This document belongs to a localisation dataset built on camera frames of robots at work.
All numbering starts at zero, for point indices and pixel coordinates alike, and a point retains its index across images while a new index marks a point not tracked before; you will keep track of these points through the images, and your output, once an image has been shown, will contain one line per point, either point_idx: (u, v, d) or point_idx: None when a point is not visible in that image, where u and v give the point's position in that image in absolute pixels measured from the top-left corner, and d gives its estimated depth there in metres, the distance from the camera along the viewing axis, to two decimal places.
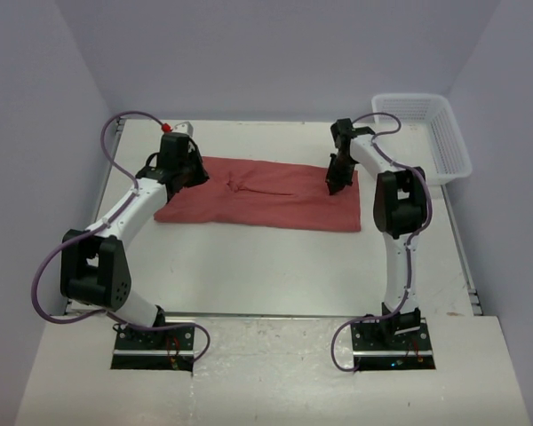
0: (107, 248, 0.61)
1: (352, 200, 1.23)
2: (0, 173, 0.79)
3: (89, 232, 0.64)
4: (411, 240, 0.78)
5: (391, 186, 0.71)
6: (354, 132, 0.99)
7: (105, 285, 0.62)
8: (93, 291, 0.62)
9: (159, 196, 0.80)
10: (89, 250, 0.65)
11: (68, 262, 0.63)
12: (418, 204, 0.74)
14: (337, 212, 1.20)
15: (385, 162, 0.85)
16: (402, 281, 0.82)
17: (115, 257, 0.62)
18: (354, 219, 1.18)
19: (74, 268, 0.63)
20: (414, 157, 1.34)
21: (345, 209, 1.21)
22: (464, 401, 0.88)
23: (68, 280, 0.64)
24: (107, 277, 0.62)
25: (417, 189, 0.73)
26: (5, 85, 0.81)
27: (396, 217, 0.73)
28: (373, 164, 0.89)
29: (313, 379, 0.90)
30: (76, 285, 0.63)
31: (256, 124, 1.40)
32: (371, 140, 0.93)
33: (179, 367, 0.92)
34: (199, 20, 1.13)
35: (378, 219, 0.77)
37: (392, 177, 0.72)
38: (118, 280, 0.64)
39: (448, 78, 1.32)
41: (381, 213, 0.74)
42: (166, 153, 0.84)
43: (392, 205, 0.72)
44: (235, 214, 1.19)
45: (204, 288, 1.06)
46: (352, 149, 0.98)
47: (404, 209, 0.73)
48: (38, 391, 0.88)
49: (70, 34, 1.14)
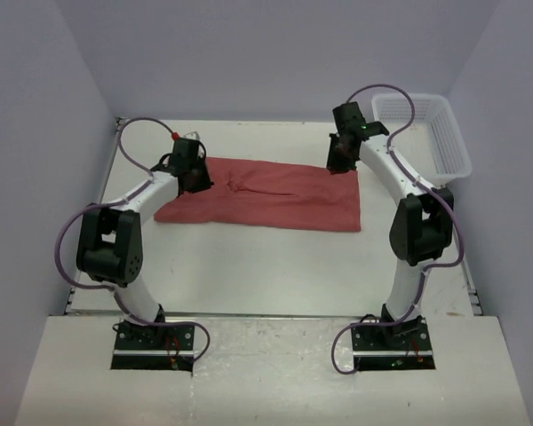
0: (126, 219, 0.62)
1: (351, 201, 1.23)
2: (1, 173, 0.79)
3: (107, 206, 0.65)
4: (429, 267, 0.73)
5: (415, 211, 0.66)
6: (364, 130, 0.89)
7: (121, 256, 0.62)
8: (108, 264, 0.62)
9: (170, 188, 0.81)
10: (104, 225, 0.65)
11: (85, 232, 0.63)
12: (443, 230, 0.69)
14: (337, 212, 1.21)
15: (408, 178, 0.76)
16: (410, 298, 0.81)
17: (133, 229, 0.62)
18: (354, 219, 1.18)
19: (91, 240, 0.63)
20: (414, 158, 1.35)
21: (345, 210, 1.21)
22: (464, 400, 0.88)
23: (83, 252, 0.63)
24: (123, 248, 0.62)
25: (443, 214, 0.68)
26: (5, 85, 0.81)
27: (418, 245, 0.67)
28: (389, 177, 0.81)
29: (313, 379, 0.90)
30: (91, 258, 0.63)
31: (256, 124, 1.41)
32: (387, 147, 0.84)
33: (179, 367, 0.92)
34: (199, 21, 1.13)
35: (398, 244, 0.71)
37: (416, 201, 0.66)
38: (133, 254, 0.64)
39: (448, 78, 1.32)
41: (401, 240, 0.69)
42: (178, 152, 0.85)
43: (416, 232, 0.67)
44: (235, 214, 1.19)
45: (204, 288, 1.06)
46: (362, 146, 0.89)
47: (427, 234, 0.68)
48: (38, 390, 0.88)
49: (71, 35, 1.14)
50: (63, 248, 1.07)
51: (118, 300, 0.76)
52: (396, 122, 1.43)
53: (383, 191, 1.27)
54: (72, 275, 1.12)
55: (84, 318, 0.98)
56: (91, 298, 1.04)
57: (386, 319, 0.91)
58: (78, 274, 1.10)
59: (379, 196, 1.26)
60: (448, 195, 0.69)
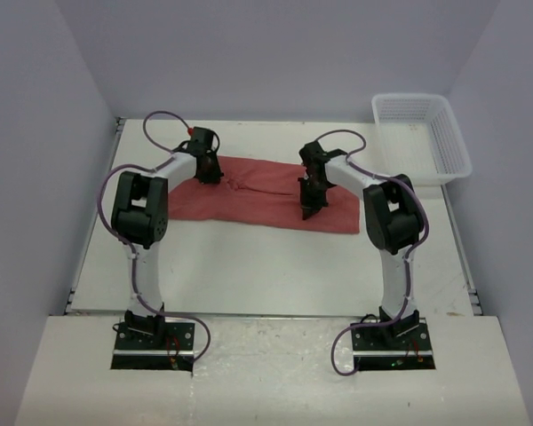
0: (157, 183, 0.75)
1: (351, 203, 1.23)
2: (0, 173, 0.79)
3: (139, 174, 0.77)
4: (410, 253, 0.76)
5: (379, 199, 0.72)
6: (325, 156, 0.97)
7: (153, 215, 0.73)
8: (141, 222, 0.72)
9: (191, 166, 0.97)
10: (136, 193, 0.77)
11: (121, 195, 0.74)
12: (411, 212, 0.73)
14: (336, 213, 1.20)
15: (367, 177, 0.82)
16: (402, 290, 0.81)
17: (163, 191, 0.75)
18: (355, 222, 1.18)
19: (124, 201, 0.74)
20: (414, 159, 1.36)
21: (345, 211, 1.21)
22: (464, 400, 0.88)
23: (118, 213, 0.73)
24: (155, 207, 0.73)
25: (407, 198, 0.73)
26: (4, 85, 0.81)
27: (392, 232, 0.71)
28: (354, 182, 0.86)
29: (313, 380, 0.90)
30: (125, 216, 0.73)
31: (256, 124, 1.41)
32: (346, 160, 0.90)
33: (180, 367, 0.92)
34: (199, 20, 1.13)
35: (376, 236, 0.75)
37: (377, 190, 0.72)
38: (162, 215, 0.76)
39: (448, 78, 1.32)
41: (377, 229, 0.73)
42: (195, 138, 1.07)
43: (386, 219, 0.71)
44: (235, 212, 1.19)
45: (203, 288, 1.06)
46: (326, 169, 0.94)
47: (398, 220, 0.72)
48: (39, 390, 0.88)
49: (71, 35, 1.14)
50: (63, 248, 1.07)
51: (131, 271, 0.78)
52: (396, 123, 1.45)
53: None
54: (72, 274, 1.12)
55: (84, 318, 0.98)
56: (91, 297, 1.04)
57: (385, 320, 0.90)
58: (78, 274, 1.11)
59: None
60: (407, 180, 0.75)
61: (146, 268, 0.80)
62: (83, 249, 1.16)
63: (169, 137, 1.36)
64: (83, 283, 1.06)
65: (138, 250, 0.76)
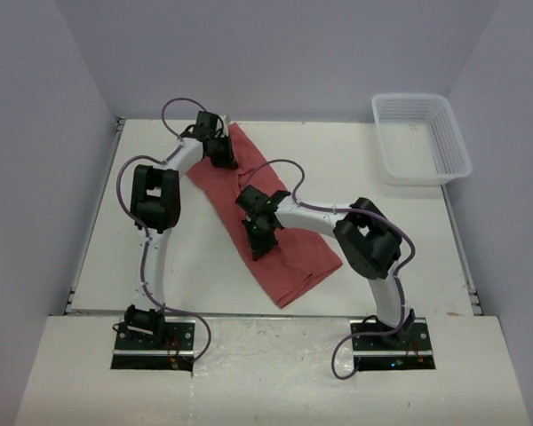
0: (169, 177, 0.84)
1: (304, 280, 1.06)
2: (0, 173, 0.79)
3: (152, 168, 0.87)
4: (397, 268, 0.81)
5: (353, 234, 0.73)
6: (270, 202, 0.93)
7: (165, 206, 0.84)
8: (156, 212, 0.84)
9: (197, 152, 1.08)
10: (150, 185, 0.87)
11: (137, 188, 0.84)
12: (385, 232, 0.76)
14: (283, 275, 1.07)
15: (328, 212, 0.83)
16: (396, 301, 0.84)
17: (174, 183, 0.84)
18: (287, 299, 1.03)
19: (140, 193, 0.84)
20: (414, 159, 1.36)
21: (294, 279, 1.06)
22: (464, 401, 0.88)
23: (136, 204, 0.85)
24: (168, 198, 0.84)
25: (375, 220, 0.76)
26: (4, 84, 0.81)
27: (377, 256, 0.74)
28: (315, 223, 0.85)
29: (313, 380, 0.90)
30: (143, 207, 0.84)
31: (256, 124, 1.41)
32: (297, 201, 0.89)
33: (180, 367, 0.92)
34: (199, 21, 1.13)
35: (363, 270, 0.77)
37: (347, 226, 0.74)
38: (175, 206, 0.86)
39: (449, 78, 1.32)
41: (362, 262, 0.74)
42: (201, 122, 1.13)
43: (368, 248, 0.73)
44: (223, 199, 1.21)
45: (202, 288, 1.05)
46: (279, 216, 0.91)
47: (377, 244, 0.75)
48: (38, 390, 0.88)
49: (71, 35, 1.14)
50: (63, 248, 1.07)
51: (143, 256, 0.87)
52: (397, 122, 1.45)
53: (383, 190, 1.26)
54: (72, 274, 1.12)
55: (84, 318, 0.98)
56: (91, 297, 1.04)
57: (385, 327, 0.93)
58: (78, 274, 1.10)
59: (378, 194, 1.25)
60: (367, 201, 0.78)
61: (155, 256, 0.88)
62: (82, 250, 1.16)
63: (168, 137, 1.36)
64: (82, 283, 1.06)
65: (151, 233, 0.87)
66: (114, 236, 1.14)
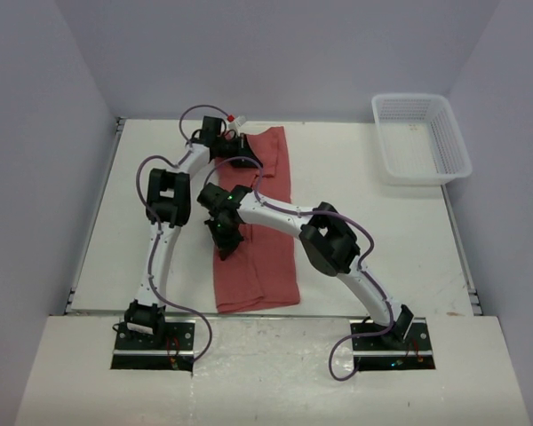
0: (180, 180, 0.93)
1: (253, 300, 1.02)
2: (0, 173, 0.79)
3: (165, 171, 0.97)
4: (361, 263, 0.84)
5: (316, 237, 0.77)
6: (232, 199, 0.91)
7: (177, 203, 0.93)
8: (170, 210, 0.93)
9: (206, 155, 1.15)
10: (163, 186, 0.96)
11: (152, 191, 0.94)
12: (345, 232, 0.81)
14: (237, 283, 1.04)
15: (292, 215, 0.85)
16: (378, 295, 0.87)
17: (185, 185, 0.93)
18: (229, 308, 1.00)
19: (155, 195, 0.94)
20: (414, 159, 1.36)
21: (244, 291, 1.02)
22: (464, 401, 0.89)
23: (152, 203, 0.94)
24: (179, 199, 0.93)
25: (335, 222, 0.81)
26: (5, 85, 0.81)
27: (337, 256, 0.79)
28: (278, 224, 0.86)
29: (313, 380, 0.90)
30: (157, 207, 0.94)
31: (256, 124, 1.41)
32: (260, 201, 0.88)
33: (179, 367, 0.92)
34: (199, 20, 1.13)
35: (324, 268, 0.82)
37: (311, 229, 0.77)
38: (186, 205, 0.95)
39: (449, 78, 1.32)
41: (323, 262, 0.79)
42: (207, 127, 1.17)
43: (329, 249, 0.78)
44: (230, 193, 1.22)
45: (202, 288, 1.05)
46: (241, 213, 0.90)
47: (336, 244, 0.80)
48: (38, 390, 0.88)
49: (71, 35, 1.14)
50: (63, 248, 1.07)
51: (152, 251, 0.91)
52: (397, 122, 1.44)
53: (383, 190, 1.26)
54: (72, 274, 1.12)
55: (84, 318, 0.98)
56: (91, 297, 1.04)
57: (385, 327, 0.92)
58: (78, 273, 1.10)
59: (378, 194, 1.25)
60: (329, 205, 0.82)
61: (164, 251, 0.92)
62: (82, 250, 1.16)
63: (168, 137, 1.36)
64: (82, 283, 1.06)
65: (163, 228, 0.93)
66: (114, 236, 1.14)
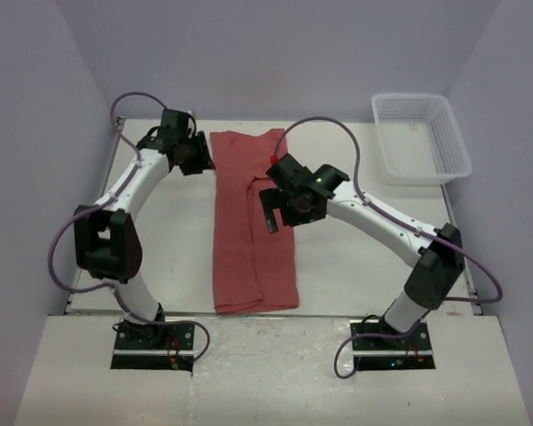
0: (117, 220, 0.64)
1: (251, 302, 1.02)
2: (0, 173, 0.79)
3: (99, 209, 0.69)
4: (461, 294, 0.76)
5: (435, 270, 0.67)
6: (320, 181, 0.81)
7: (118, 255, 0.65)
8: (108, 261, 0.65)
9: (160, 166, 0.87)
10: (99, 225, 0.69)
11: (82, 237, 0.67)
12: (457, 264, 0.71)
14: (236, 283, 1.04)
15: (407, 230, 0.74)
16: (417, 313, 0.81)
17: (125, 228, 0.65)
18: (227, 309, 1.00)
19: (87, 242, 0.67)
20: (414, 159, 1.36)
21: (243, 292, 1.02)
22: (464, 401, 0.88)
23: (83, 255, 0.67)
24: (119, 246, 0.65)
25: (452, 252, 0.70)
26: (4, 84, 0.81)
27: (444, 290, 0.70)
28: (385, 232, 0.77)
29: (313, 379, 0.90)
30: (91, 257, 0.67)
31: (256, 124, 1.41)
32: (363, 201, 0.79)
33: (179, 367, 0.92)
34: (198, 20, 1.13)
35: (423, 299, 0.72)
37: (431, 259, 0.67)
38: (130, 249, 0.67)
39: (449, 77, 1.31)
41: (429, 295, 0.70)
42: (168, 123, 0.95)
43: (440, 285, 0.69)
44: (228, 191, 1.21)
45: (202, 289, 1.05)
46: (331, 202, 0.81)
47: (445, 275, 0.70)
48: (37, 390, 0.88)
49: (71, 35, 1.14)
50: (63, 248, 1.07)
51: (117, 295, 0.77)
52: (397, 122, 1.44)
53: (383, 190, 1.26)
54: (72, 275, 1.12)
55: (84, 318, 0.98)
56: (91, 297, 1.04)
57: (387, 330, 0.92)
58: (78, 273, 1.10)
59: (378, 194, 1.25)
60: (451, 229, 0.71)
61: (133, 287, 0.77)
62: None
63: None
64: None
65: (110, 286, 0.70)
66: None
